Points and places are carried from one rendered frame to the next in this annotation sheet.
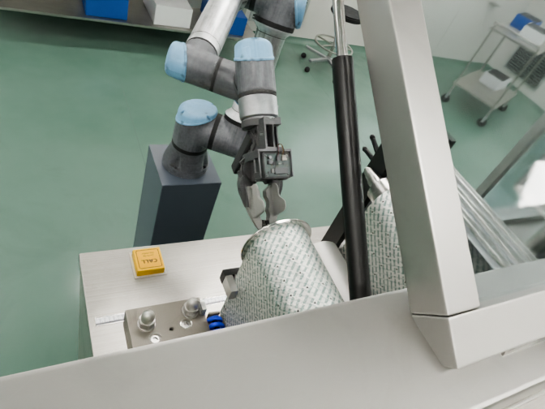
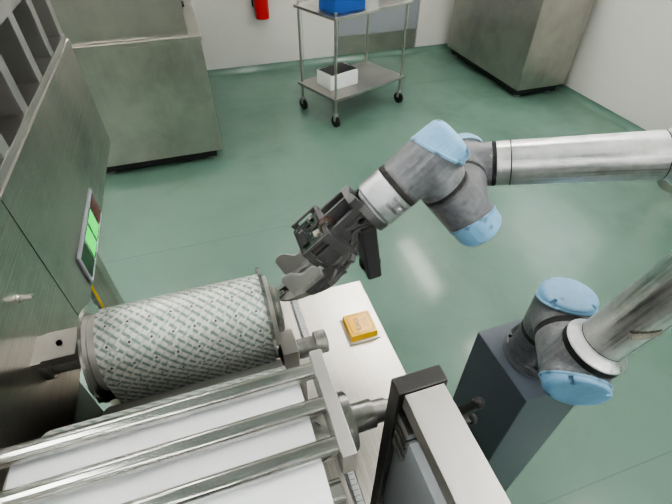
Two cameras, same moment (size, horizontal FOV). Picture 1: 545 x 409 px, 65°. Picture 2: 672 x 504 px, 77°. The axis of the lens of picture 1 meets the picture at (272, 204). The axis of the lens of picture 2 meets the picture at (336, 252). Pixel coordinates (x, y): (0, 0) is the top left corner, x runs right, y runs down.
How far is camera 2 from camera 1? 0.94 m
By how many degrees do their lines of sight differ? 75
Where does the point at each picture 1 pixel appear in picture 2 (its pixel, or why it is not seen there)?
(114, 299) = (315, 309)
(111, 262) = (355, 302)
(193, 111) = (555, 286)
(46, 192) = not seen: hidden behind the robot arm
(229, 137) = (548, 342)
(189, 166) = (515, 345)
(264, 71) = (403, 153)
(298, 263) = (202, 291)
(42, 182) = not seen: hidden behind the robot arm
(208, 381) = not seen: outside the picture
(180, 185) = (490, 350)
